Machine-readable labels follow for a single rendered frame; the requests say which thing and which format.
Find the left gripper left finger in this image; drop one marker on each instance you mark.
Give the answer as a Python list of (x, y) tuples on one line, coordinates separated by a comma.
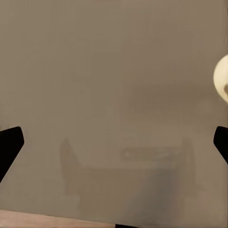
[(11, 142)]

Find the coffee table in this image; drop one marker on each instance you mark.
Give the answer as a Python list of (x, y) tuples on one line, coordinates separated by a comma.
[(118, 102)]

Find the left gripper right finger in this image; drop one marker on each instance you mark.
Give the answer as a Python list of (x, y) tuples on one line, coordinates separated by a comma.
[(221, 141)]

